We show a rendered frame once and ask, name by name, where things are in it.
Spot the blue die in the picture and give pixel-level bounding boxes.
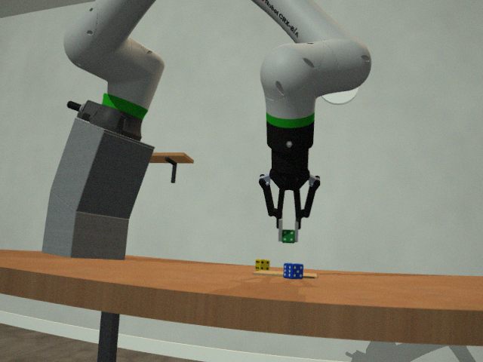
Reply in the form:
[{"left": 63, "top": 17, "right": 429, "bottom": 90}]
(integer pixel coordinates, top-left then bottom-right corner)
[{"left": 283, "top": 263, "right": 303, "bottom": 279}]

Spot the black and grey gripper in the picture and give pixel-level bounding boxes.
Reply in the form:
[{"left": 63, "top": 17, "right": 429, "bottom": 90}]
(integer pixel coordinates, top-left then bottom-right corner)
[{"left": 259, "top": 149, "right": 320, "bottom": 242}]

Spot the green die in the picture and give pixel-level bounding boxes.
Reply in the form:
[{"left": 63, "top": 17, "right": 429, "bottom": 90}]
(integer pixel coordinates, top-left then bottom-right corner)
[{"left": 281, "top": 229, "right": 295, "bottom": 244}]

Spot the yellow die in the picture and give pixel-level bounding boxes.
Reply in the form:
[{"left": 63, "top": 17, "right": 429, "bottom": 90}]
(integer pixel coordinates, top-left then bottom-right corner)
[{"left": 255, "top": 259, "right": 269, "bottom": 271}]

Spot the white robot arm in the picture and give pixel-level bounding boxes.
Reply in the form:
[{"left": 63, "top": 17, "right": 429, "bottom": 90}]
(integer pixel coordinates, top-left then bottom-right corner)
[{"left": 63, "top": 0, "right": 371, "bottom": 154}]

